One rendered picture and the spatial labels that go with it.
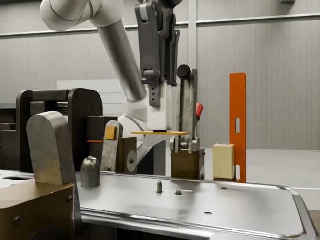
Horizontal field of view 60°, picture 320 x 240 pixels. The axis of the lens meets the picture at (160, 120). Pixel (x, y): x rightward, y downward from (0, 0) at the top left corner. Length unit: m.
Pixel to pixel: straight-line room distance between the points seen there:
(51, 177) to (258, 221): 0.22
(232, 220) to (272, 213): 0.06
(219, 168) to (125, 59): 0.73
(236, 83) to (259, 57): 10.93
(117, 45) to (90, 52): 11.45
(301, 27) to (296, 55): 1.01
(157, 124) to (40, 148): 0.18
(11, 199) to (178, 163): 0.36
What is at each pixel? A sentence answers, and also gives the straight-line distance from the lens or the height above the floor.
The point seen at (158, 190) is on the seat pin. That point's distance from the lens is 0.43.
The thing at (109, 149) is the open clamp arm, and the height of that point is 1.04.
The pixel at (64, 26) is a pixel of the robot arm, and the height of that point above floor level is 1.40.
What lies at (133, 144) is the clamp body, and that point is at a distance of 0.67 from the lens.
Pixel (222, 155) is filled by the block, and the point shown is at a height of 1.05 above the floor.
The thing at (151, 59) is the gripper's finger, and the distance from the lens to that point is 0.39.
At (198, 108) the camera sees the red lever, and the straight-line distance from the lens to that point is 0.65.
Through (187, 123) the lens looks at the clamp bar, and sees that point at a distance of 0.56.
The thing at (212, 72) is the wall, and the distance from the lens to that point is 11.25.
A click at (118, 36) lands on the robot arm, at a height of 1.42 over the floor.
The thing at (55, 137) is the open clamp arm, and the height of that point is 1.09.
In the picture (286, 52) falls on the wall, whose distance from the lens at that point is 11.70.
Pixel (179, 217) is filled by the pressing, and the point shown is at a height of 1.00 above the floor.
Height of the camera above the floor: 1.11
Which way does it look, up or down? level
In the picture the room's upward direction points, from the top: straight up
